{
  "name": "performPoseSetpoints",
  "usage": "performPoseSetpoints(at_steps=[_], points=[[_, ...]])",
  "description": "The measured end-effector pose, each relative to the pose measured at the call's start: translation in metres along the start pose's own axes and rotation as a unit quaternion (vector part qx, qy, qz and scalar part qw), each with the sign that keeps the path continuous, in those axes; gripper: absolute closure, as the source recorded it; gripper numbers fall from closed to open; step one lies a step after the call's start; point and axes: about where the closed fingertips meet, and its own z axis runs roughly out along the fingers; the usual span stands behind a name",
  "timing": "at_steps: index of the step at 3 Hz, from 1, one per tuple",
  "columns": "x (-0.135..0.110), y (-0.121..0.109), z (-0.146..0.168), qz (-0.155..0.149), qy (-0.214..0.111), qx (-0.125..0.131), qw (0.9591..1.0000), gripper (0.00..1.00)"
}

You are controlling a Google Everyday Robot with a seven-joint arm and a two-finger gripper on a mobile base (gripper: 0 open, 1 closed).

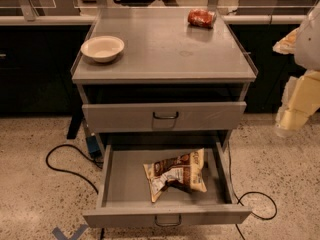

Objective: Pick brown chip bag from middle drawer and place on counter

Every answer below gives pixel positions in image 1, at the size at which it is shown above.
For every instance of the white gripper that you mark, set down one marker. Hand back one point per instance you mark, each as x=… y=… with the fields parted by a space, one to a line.
x=308 y=45

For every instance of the brown chip bag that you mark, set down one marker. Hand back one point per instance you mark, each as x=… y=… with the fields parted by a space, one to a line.
x=183 y=172

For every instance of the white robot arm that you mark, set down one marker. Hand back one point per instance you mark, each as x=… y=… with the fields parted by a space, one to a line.
x=307 y=50

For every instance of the closed grey top drawer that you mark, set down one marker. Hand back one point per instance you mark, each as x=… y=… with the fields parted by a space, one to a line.
x=148 y=117

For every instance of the grey drawer cabinet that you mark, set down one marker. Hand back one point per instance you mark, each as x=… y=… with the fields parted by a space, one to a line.
x=165 y=60

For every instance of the open grey middle drawer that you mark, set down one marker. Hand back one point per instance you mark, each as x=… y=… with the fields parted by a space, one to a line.
x=124 y=198

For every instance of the red crushed soda can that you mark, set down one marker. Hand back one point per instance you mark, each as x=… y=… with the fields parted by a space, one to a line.
x=201 y=18

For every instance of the white ceramic bowl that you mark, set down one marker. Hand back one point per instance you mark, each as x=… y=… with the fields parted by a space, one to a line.
x=102 y=49

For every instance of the blue power adapter box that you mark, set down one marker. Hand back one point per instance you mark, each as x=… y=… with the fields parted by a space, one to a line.
x=93 y=147

